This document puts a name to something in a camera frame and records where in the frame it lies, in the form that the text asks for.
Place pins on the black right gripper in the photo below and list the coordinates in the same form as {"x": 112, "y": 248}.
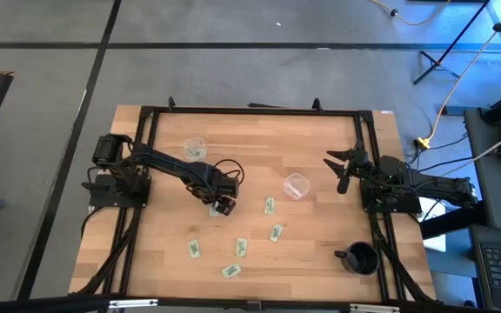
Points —
{"x": 359, "y": 165}

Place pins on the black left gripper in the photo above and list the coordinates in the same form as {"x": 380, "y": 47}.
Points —
{"x": 225, "y": 206}

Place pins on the green sweetener packet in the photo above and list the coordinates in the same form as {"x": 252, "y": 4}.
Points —
{"x": 276, "y": 232}
{"x": 269, "y": 205}
{"x": 212, "y": 212}
{"x": 194, "y": 248}
{"x": 192, "y": 152}
{"x": 199, "y": 150}
{"x": 231, "y": 271}
{"x": 241, "y": 247}

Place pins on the clear plastic container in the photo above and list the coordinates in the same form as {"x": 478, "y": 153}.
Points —
{"x": 296, "y": 186}
{"x": 187, "y": 143}

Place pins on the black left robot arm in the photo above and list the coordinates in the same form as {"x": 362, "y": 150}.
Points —
{"x": 168, "y": 163}

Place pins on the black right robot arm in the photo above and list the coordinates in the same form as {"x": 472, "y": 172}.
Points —
{"x": 433, "y": 184}

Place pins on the yellow plug adapter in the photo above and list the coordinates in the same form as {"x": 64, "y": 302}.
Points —
{"x": 423, "y": 142}

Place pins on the black mug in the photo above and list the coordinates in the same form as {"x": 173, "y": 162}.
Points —
{"x": 361, "y": 259}

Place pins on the white paper sheet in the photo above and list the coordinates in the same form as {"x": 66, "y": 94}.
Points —
{"x": 437, "y": 213}

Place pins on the thick black beam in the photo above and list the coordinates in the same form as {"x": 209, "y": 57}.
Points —
{"x": 450, "y": 221}

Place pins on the black tripod stand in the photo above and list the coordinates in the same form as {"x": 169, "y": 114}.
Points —
{"x": 436, "y": 64}

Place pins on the black crossbar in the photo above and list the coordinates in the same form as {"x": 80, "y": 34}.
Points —
{"x": 37, "y": 304}

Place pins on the black aluminium table frame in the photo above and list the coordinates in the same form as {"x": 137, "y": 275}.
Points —
{"x": 255, "y": 110}

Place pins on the silver metal bracket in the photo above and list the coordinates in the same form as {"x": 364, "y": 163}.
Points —
{"x": 374, "y": 308}
{"x": 133, "y": 303}

